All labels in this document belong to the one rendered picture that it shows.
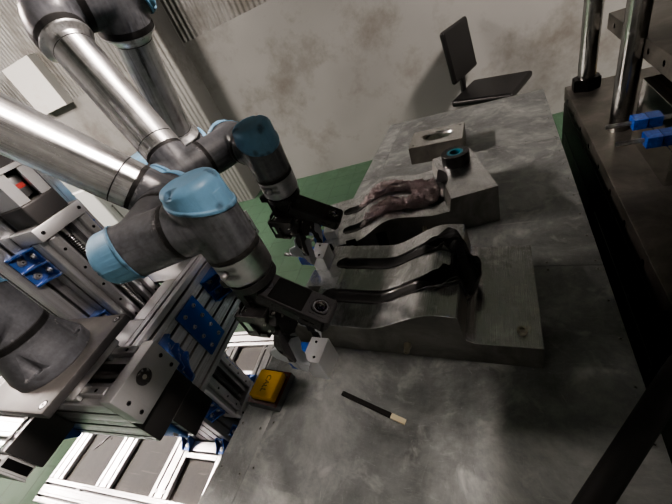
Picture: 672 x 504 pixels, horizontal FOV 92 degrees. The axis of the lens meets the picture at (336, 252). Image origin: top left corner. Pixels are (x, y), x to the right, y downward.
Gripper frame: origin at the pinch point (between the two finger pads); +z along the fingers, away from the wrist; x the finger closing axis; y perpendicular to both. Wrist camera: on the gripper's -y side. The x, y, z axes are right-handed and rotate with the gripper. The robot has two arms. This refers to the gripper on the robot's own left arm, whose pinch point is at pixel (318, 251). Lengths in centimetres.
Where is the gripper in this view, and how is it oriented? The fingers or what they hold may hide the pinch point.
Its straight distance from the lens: 82.3
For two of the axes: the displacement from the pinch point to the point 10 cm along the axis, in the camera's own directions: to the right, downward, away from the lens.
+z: 2.5, 6.4, 7.2
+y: -9.3, -0.5, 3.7
